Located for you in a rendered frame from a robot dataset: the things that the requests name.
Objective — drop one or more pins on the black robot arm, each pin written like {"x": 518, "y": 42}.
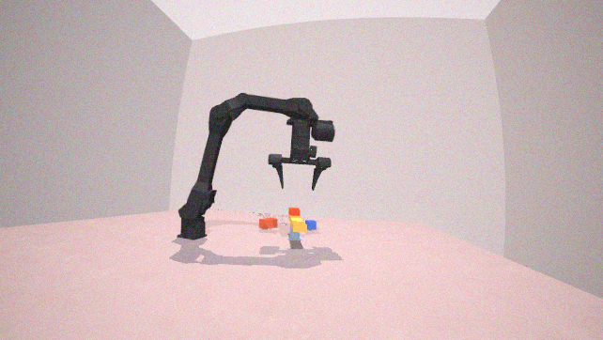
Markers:
{"x": 302, "y": 118}

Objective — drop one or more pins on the orange-red block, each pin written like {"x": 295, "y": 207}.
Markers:
{"x": 268, "y": 223}

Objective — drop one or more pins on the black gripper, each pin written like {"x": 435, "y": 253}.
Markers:
{"x": 321, "y": 163}

